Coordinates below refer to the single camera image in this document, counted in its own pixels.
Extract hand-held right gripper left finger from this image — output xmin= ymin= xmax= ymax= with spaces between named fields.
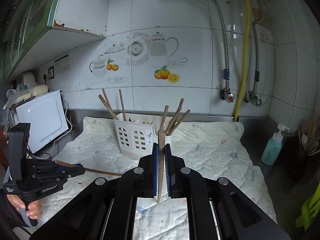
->
xmin=29 ymin=143 xmax=160 ymax=240

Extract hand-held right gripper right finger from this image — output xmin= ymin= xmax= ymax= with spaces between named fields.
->
xmin=164 ymin=143 xmax=292 ymax=240

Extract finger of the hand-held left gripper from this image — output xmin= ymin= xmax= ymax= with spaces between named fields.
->
xmin=56 ymin=166 xmax=86 ymax=178
xmin=56 ymin=163 xmax=83 ymax=172

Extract white plastic utensil holder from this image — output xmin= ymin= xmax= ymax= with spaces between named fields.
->
xmin=114 ymin=112 xmax=173 ymax=160

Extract person's left hand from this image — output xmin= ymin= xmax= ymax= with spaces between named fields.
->
xmin=7 ymin=194 xmax=42 ymax=220

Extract white quilted mat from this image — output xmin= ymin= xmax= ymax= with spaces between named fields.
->
xmin=40 ymin=116 xmax=278 ymax=240

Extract white microwave oven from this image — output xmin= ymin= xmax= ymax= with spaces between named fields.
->
xmin=11 ymin=89 xmax=70 ymax=154

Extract white round appliance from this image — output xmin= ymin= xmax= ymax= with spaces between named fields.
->
xmin=19 ymin=71 xmax=37 ymax=90

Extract teal pump soap bottle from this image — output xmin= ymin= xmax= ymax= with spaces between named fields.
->
xmin=261 ymin=123 xmax=290 ymax=166

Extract metal pipe valve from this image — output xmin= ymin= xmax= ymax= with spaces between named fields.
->
xmin=247 ymin=92 xmax=262 ymax=106

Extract dark utensil container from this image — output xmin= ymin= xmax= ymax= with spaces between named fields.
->
xmin=287 ymin=135 xmax=320 ymax=180

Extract lime green plastic rack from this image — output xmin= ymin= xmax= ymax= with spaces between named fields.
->
xmin=296 ymin=182 xmax=320 ymax=231

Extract black cable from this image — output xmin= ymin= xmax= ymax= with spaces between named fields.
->
xmin=26 ymin=145 xmax=54 ymax=160

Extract white power cable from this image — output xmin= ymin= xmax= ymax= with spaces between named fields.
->
xmin=50 ymin=96 xmax=73 ymax=143

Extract red handle pipe valve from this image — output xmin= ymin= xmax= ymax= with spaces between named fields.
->
xmin=219 ymin=87 xmax=236 ymax=103

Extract white wall label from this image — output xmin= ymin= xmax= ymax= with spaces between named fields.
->
xmin=54 ymin=54 xmax=70 ymax=74

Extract metal flexible hose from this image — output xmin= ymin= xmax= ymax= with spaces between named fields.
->
xmin=246 ymin=0 xmax=265 ymax=100
xmin=199 ymin=0 xmax=231 ymax=93

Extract yellow gas hose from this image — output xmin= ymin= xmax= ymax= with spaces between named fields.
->
xmin=234 ymin=0 xmax=251 ymax=122

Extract green wall cabinet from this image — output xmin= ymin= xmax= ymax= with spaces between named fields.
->
xmin=0 ymin=0 xmax=112 ymax=83

